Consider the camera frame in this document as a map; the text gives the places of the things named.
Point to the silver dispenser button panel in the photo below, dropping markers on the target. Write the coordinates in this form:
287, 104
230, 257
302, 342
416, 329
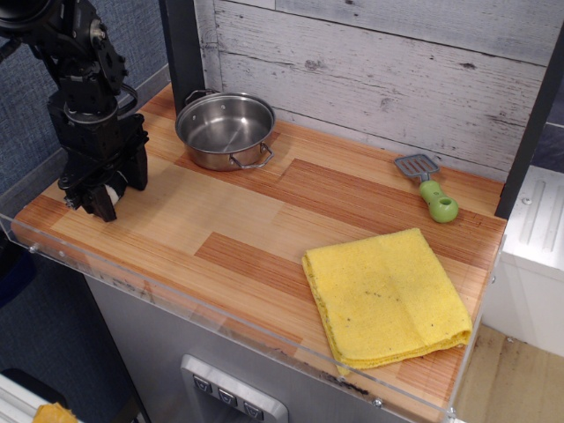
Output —
221, 397

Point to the stainless steel pot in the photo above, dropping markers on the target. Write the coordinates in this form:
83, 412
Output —
226, 131

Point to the dark vertical post left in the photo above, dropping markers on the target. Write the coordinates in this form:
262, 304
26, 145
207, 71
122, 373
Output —
179, 22

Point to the yellow object bottom left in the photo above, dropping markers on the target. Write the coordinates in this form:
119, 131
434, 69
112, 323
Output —
53, 413

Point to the yellow folded towel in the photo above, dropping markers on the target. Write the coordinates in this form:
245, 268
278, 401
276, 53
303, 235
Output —
385, 299

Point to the toy sushi roll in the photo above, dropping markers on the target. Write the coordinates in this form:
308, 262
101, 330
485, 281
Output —
116, 187

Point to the white aluminium box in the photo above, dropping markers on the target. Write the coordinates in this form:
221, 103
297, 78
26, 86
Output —
525, 298

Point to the dark vertical post right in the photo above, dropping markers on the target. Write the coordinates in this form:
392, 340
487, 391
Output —
533, 131

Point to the green grey toy spatula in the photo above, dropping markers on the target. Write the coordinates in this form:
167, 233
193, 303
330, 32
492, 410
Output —
442, 208

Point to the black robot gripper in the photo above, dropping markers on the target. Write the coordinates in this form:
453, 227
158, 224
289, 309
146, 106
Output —
98, 146

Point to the dark vertical post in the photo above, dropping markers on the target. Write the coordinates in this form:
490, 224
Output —
179, 22
533, 131

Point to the clear acrylic guard rail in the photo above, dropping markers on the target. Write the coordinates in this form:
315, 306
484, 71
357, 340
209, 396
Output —
201, 272

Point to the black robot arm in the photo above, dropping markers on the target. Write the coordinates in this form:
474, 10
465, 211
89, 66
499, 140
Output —
91, 109

